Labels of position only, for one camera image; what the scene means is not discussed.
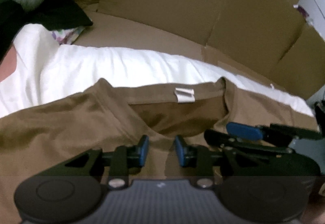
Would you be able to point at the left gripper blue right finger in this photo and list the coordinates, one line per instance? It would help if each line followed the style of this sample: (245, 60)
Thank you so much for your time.
(197, 159)

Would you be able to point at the brown cardboard sheet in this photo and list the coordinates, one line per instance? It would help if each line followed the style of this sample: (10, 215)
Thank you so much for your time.
(270, 37)

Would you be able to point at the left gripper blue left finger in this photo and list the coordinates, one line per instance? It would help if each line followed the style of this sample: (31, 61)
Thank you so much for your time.
(125, 158)

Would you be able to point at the black garment right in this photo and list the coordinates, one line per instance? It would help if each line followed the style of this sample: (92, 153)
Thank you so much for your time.
(320, 113)

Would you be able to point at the brown t-shirt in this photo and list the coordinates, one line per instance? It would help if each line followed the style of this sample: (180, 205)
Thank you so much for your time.
(37, 138)

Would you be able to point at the white bear print duvet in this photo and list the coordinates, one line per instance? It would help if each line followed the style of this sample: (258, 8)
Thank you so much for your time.
(47, 71)

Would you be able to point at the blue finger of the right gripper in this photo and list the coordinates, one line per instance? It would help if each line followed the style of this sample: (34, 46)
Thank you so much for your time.
(244, 131)
(218, 140)

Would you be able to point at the black garment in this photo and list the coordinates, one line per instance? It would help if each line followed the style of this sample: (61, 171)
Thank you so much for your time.
(52, 14)
(320, 113)

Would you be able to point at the black garment left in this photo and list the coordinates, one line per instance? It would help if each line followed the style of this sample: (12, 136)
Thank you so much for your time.
(52, 14)

